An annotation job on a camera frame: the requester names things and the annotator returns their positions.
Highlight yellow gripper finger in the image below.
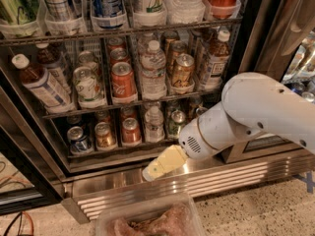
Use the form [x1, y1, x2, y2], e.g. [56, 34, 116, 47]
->
[142, 145, 188, 182]

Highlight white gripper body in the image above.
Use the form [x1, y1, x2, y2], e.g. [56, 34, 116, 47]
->
[178, 119, 218, 159]

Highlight red coke can front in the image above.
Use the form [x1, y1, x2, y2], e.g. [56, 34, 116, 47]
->
[111, 62, 136, 98]

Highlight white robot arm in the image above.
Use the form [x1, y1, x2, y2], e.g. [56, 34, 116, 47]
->
[142, 72, 315, 181]

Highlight green can bottom shelf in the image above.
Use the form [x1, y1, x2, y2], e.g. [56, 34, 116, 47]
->
[167, 110, 187, 138]

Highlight gold can bottom right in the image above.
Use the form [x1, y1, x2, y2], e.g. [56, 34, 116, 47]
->
[195, 107, 208, 117]

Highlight water bottle bottom shelf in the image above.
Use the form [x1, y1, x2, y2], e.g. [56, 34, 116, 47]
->
[145, 106, 164, 143]

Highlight water bottle shelf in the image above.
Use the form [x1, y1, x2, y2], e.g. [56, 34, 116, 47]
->
[145, 106, 164, 143]
[163, 0, 206, 25]

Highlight red can bottom front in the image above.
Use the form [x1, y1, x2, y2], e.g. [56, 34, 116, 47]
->
[122, 118, 141, 144]

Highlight gold soda can front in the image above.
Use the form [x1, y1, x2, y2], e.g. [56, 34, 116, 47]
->
[171, 53, 195, 88]

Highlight gold soda can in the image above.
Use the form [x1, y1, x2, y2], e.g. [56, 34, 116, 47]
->
[161, 30, 180, 54]
[171, 53, 195, 88]
[166, 40, 187, 74]

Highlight gold can bottom left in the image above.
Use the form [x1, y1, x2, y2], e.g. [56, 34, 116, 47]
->
[94, 122, 116, 150]

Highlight blue pepsi can bottom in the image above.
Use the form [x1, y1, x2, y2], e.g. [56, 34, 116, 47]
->
[67, 126, 93, 154]

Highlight fridge bottom vent grille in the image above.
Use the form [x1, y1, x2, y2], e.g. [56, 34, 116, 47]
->
[62, 144, 315, 223]

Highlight gold soda can rear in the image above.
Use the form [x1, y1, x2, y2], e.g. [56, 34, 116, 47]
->
[161, 30, 180, 54]

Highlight green white soda can front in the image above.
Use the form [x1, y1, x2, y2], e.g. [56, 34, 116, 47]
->
[73, 66, 102, 102]

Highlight green white soda can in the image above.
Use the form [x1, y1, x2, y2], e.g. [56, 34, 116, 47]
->
[73, 66, 102, 102]
[78, 50, 99, 74]

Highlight red coke can rear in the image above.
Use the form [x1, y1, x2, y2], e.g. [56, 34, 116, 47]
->
[107, 36, 126, 51]

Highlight green white soda can rear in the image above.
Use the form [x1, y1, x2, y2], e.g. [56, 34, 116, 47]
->
[78, 50, 99, 74]

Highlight water bottle top shelf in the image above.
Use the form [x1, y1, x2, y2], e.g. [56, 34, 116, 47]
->
[163, 0, 206, 25]

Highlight blue can top shelf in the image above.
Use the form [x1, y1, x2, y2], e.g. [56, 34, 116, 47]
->
[93, 0, 125, 29]

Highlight silver can top shelf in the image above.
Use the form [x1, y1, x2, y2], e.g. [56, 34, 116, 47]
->
[44, 0, 82, 22]

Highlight green can top left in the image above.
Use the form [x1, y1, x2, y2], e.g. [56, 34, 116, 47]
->
[0, 0, 39, 26]

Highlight clear plastic container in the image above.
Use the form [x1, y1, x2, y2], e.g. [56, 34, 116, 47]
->
[95, 194, 206, 236]

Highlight clear water bottle front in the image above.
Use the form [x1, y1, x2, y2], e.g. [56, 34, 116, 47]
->
[140, 40, 166, 99]

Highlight clear water bottle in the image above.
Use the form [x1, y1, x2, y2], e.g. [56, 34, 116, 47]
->
[137, 32, 158, 55]
[140, 40, 166, 99]

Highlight tea bottle right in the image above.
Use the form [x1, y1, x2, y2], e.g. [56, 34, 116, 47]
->
[199, 29, 230, 86]

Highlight tea bottle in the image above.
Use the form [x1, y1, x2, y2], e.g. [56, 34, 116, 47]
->
[12, 54, 71, 108]
[199, 29, 230, 86]
[36, 43, 72, 94]

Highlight clear water bottle rear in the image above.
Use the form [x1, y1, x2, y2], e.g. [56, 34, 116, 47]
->
[137, 32, 158, 55]

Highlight tea bottle front left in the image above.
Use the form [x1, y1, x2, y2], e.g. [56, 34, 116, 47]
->
[12, 54, 71, 108]

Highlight tea bottle rear left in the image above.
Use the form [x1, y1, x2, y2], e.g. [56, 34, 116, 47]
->
[36, 43, 72, 94]

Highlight stainless fridge door frame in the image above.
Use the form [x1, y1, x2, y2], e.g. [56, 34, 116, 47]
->
[213, 0, 315, 164]

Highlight orange and black cables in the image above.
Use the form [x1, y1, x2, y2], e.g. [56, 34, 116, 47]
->
[2, 210, 35, 236]

